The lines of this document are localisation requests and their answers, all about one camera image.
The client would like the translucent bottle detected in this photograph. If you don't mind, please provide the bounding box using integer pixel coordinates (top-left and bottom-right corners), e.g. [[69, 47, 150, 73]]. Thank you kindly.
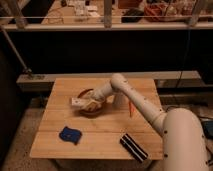
[[113, 93, 125, 107]]

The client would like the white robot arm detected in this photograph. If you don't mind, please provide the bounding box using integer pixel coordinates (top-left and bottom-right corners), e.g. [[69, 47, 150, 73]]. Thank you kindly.
[[71, 73, 209, 171]]

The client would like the wooden table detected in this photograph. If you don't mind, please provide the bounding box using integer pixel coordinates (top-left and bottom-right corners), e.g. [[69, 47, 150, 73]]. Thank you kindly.
[[30, 78, 163, 160]]

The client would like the blue cloth toy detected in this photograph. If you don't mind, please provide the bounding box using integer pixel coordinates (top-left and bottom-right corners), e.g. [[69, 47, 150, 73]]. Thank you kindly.
[[59, 126, 82, 145]]

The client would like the orange carrot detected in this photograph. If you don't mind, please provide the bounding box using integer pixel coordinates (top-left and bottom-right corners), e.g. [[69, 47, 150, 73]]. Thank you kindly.
[[129, 101, 134, 117]]

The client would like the diagonal metal pole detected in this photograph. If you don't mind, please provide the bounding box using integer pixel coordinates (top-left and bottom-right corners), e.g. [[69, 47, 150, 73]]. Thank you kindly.
[[0, 26, 33, 78]]

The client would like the black white striped object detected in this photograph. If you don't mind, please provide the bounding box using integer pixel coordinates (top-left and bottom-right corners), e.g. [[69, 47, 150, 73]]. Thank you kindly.
[[120, 134, 148, 163]]

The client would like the black object on shelf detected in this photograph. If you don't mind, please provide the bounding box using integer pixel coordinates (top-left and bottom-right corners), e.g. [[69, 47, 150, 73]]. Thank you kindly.
[[121, 8, 144, 23]]

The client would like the red basket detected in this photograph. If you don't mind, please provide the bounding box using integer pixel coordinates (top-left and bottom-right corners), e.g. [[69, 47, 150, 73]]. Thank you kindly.
[[144, 3, 175, 22]]

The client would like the grey metal rail beam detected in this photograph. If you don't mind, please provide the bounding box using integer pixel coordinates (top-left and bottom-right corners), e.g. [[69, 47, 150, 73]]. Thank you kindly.
[[16, 71, 204, 92]]

